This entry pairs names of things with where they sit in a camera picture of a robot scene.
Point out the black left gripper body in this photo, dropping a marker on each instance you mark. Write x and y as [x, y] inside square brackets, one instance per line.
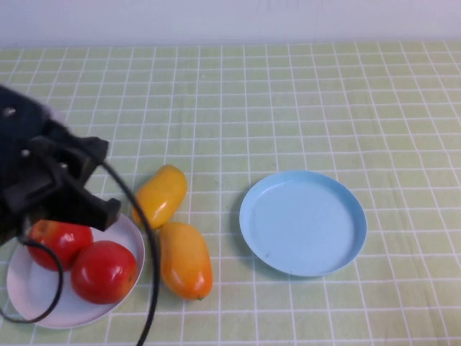
[36, 194]

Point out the orange mango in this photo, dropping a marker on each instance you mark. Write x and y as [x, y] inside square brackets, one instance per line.
[185, 263]

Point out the white round plate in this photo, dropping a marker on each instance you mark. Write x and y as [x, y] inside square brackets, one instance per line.
[32, 288]

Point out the green checked tablecloth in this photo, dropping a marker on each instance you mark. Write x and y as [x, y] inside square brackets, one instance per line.
[360, 108]

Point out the yellow mango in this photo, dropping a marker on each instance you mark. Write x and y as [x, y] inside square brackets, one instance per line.
[165, 194]

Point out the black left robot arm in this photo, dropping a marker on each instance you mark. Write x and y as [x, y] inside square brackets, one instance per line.
[14, 144]

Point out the light blue round plate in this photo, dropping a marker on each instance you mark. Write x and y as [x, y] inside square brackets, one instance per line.
[306, 223]

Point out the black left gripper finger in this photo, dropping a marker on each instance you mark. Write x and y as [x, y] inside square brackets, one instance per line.
[104, 205]
[79, 210]

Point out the red apple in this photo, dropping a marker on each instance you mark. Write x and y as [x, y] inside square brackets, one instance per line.
[104, 274]
[72, 241]

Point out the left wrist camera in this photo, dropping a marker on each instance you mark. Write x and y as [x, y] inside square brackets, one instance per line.
[83, 146]

